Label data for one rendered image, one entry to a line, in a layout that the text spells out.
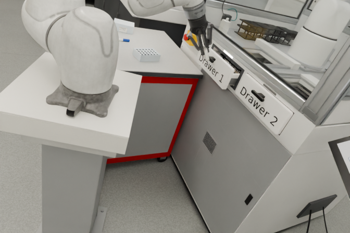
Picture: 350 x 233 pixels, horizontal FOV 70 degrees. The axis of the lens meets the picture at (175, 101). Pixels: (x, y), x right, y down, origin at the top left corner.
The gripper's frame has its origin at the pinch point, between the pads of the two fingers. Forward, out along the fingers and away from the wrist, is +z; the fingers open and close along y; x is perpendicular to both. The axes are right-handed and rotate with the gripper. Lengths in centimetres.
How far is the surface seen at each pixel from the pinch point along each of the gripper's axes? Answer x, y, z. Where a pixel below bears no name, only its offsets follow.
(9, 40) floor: 197, -132, 21
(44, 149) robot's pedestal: -27, -71, -17
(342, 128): -55, 26, 19
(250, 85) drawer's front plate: -23.2, 8.1, 8.7
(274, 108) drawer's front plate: -39.3, 7.7, 9.3
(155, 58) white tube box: 21.7, -20.2, 4.3
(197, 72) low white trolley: 11.8, -2.8, 18.6
